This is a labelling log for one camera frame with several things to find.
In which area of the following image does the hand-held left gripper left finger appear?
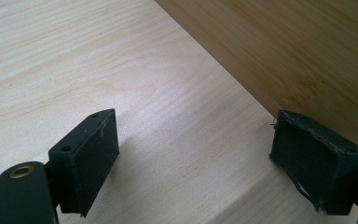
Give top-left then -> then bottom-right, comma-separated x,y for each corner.
48,108 -> 120,218

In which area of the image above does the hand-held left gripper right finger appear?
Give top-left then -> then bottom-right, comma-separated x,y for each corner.
268,109 -> 358,216

